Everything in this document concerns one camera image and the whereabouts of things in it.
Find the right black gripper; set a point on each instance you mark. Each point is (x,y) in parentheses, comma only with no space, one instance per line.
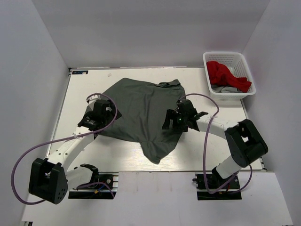
(173,114)

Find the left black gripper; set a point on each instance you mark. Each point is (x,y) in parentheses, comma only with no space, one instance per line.
(112,113)

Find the dark grey t shirt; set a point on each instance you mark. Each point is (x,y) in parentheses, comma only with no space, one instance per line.
(143,106)

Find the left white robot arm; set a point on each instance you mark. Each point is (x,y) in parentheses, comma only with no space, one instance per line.
(51,178)

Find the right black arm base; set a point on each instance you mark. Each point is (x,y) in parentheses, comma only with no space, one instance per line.
(224,194)

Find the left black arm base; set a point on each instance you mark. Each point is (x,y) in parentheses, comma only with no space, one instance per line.
(103,187)

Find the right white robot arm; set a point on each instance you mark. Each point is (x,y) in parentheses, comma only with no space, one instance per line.
(245,143)

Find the light grey t shirt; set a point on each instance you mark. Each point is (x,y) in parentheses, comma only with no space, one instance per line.
(224,89)

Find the blue table label sticker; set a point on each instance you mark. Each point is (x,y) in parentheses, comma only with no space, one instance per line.
(80,72)

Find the red t shirt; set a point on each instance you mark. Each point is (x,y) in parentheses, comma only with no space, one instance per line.
(220,75)

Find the white plastic laundry basket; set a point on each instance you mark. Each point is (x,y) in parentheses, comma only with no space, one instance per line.
(237,65)

